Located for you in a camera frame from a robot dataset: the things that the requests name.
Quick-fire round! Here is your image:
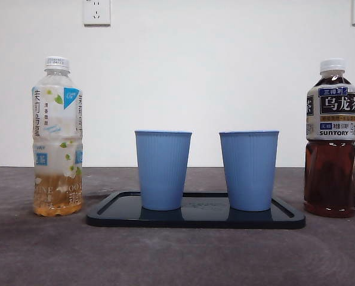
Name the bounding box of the clear jasmine tea bottle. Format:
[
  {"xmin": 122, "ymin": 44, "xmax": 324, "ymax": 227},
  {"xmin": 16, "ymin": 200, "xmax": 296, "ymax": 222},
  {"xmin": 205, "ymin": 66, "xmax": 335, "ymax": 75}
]
[{"xmin": 31, "ymin": 55, "xmax": 85, "ymax": 217}]

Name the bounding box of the dark oolong tea bottle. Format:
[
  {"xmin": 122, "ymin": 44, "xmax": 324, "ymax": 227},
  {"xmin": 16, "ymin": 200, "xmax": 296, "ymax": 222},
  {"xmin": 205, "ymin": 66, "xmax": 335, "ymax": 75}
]
[{"xmin": 302, "ymin": 58, "xmax": 355, "ymax": 218}]

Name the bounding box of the blue ribbed cup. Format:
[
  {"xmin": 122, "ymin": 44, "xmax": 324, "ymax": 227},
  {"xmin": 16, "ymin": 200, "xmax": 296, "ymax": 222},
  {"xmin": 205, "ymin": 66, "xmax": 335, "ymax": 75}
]
[
  {"xmin": 218, "ymin": 129, "xmax": 280, "ymax": 212},
  {"xmin": 134, "ymin": 129, "xmax": 193, "ymax": 211}
]

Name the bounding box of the dark navy tray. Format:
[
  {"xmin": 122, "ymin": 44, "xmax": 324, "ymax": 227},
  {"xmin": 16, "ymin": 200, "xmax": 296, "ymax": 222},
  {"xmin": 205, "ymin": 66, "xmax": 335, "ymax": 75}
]
[{"xmin": 85, "ymin": 191, "xmax": 307, "ymax": 229}]

